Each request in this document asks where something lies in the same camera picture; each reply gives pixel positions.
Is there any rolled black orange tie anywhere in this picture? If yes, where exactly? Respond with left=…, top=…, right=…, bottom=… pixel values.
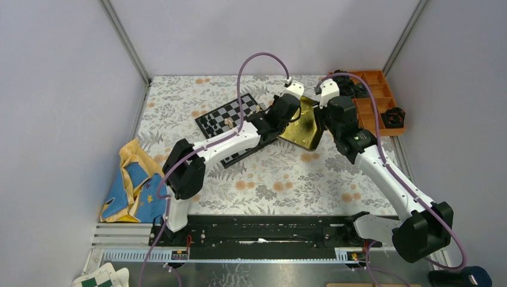
left=381, top=107, right=405, bottom=129

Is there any blue yellow cloth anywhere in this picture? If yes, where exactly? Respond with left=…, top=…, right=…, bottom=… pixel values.
left=100, top=139, right=166, bottom=223

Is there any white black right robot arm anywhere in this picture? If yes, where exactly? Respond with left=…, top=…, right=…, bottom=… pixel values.
left=314, top=78, right=454, bottom=263

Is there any black grey chess board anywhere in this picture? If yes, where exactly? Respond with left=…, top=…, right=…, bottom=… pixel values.
left=194, top=93, right=274, bottom=170

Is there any green white checker card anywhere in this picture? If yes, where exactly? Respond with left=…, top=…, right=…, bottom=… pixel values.
left=71, top=262, right=130, bottom=287

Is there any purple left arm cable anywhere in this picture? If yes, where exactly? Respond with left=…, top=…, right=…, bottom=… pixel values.
left=138, top=52, right=292, bottom=287

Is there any orange wooden divider tray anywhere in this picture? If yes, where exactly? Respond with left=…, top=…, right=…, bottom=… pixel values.
left=333, top=71, right=406, bottom=136

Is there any rolled green floral tie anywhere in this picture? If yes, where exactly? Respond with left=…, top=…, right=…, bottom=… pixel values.
left=355, top=83, right=370, bottom=99

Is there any gold tin box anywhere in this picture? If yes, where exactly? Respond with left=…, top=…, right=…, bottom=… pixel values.
left=278, top=96, right=323, bottom=151

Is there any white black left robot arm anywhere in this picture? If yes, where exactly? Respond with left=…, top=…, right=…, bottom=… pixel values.
left=162, top=80, right=304, bottom=246

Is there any dark blue cylinder bottle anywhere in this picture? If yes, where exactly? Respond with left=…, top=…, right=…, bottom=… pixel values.
left=427, top=266, right=493, bottom=287

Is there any rolled dark floral tie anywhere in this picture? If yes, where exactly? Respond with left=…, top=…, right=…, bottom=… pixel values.
left=337, top=79, right=355, bottom=98

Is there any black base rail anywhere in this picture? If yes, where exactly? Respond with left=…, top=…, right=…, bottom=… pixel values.
left=148, top=215, right=370, bottom=261

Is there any floral table mat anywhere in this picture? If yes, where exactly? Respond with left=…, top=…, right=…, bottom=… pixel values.
left=137, top=75, right=395, bottom=215

